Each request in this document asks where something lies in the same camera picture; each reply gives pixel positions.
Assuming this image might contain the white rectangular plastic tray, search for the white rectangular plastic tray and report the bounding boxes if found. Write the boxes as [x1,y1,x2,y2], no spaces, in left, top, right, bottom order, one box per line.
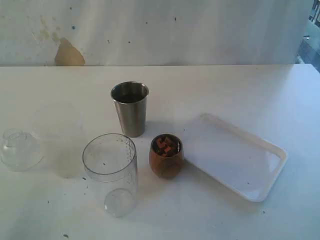
[179,113,288,203]

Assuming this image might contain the clear plastic shaker lid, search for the clear plastic shaker lid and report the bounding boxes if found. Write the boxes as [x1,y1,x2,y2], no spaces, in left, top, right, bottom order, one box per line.
[0,128,44,172]

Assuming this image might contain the brown wooden cup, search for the brown wooden cup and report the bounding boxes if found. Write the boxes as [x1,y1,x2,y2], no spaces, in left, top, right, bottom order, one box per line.
[149,133,185,179]

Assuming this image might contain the stainless steel tumbler cup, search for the stainless steel tumbler cup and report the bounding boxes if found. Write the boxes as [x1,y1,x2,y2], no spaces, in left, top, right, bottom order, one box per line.
[110,81,149,138]

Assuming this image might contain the clear plastic shaker cup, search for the clear plastic shaker cup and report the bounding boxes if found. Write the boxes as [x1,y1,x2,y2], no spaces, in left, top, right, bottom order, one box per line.
[82,133,138,217]

